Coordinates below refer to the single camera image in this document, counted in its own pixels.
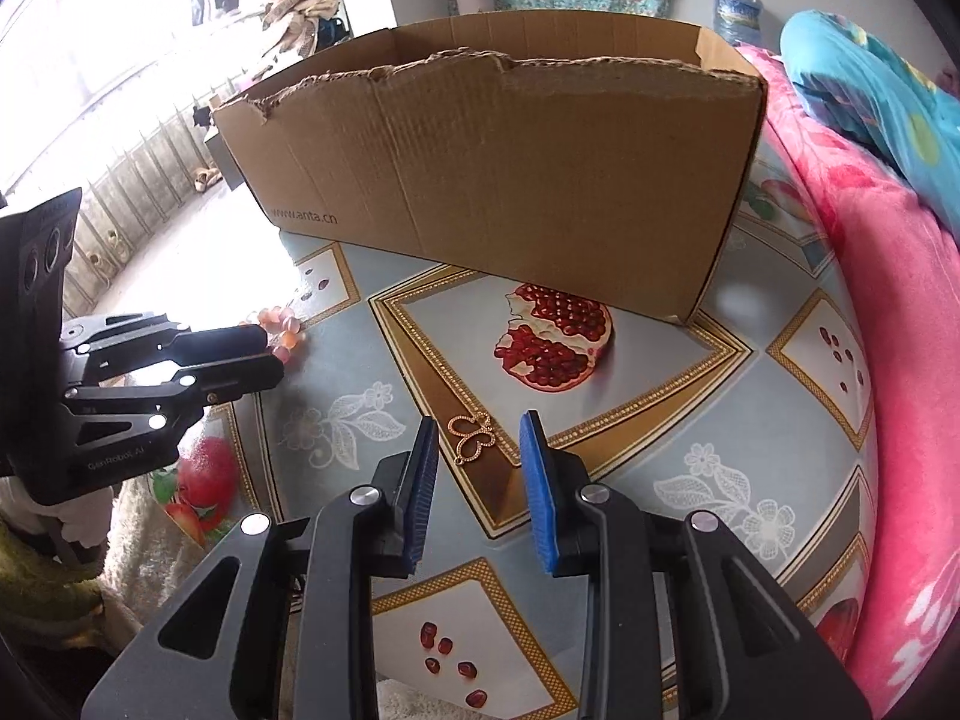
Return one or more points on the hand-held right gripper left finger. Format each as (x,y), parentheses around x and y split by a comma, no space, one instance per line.
(420,495)

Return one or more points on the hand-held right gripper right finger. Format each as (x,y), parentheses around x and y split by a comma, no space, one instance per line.
(536,495)

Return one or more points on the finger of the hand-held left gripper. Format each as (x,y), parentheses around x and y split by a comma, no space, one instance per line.
(172,345)
(210,386)

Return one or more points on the gold butterfly brooch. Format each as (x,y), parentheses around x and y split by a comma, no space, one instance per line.
(475,435)

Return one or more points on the brown cardboard box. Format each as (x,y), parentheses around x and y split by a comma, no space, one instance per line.
(487,187)

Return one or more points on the pair of beige shoes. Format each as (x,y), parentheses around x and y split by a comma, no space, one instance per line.
(206,179)
(106,251)

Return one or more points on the metal balcony railing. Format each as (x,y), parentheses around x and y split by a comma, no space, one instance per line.
(112,187)

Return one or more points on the dark low cabinet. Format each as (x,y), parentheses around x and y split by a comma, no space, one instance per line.
(225,157)

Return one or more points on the green fuzzy cloth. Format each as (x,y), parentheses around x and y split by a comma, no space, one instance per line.
(41,592)

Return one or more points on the black wheelchair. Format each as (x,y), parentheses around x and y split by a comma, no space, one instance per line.
(334,28)

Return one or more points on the pile of beige clothes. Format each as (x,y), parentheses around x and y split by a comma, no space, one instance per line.
(300,11)

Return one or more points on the pink floral blanket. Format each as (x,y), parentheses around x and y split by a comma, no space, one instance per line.
(915,390)

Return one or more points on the blue patterned quilt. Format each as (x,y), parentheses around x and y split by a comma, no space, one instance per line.
(862,90)

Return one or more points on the blue water jug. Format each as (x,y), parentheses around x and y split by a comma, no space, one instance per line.
(737,15)

